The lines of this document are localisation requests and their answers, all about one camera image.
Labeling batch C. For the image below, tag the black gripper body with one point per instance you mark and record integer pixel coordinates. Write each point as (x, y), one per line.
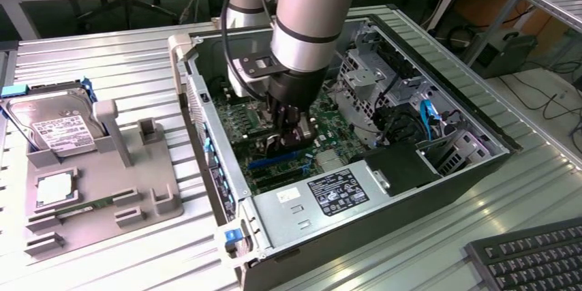
(298, 86)

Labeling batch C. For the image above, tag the green graphics card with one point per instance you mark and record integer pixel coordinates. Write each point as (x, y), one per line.
(269, 144)

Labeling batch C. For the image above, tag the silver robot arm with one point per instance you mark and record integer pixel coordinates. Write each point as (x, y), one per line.
(314, 15)

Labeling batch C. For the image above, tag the blue expansion slot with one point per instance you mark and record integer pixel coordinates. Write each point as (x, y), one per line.
(269, 162)

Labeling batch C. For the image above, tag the green Dell motherboard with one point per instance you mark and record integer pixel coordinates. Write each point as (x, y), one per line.
(338, 141)

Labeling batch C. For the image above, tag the silver chipset heatsink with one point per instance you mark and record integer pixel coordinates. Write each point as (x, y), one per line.
(332, 159)

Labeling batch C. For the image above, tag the black expansion slot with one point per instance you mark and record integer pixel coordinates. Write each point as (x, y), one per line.
(285, 183)
(276, 175)

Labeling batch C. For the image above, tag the metal disk bay cage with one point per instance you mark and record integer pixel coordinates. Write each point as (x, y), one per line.
(364, 76)

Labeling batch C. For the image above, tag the grey power supply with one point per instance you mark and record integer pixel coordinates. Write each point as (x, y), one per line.
(292, 216)

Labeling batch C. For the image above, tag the black plastic shroud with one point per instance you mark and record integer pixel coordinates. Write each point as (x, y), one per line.
(400, 171)

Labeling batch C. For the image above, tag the blue case latch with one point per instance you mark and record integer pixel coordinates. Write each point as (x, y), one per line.
(233, 236)

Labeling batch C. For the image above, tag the black open PC case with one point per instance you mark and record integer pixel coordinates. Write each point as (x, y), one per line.
(318, 263)

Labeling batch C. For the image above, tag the grey parts rack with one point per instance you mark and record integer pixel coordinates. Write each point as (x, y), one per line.
(114, 182)

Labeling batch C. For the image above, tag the dark computer tower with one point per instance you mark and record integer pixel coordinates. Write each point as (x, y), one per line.
(505, 56)

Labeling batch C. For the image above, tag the silver hard disk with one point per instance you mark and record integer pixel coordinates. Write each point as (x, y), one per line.
(55, 124)

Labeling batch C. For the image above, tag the green RAM stick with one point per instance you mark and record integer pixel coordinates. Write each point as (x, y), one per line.
(82, 208)

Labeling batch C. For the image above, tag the silver CPU chip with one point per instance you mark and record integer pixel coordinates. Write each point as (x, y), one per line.
(57, 188)

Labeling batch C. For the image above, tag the hard disk drive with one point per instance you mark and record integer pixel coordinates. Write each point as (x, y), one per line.
(14, 91)

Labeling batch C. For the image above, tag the black keyboard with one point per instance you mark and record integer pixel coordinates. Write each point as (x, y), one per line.
(532, 260)

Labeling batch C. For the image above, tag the silver wrist camera block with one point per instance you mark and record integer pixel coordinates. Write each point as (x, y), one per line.
(253, 83)

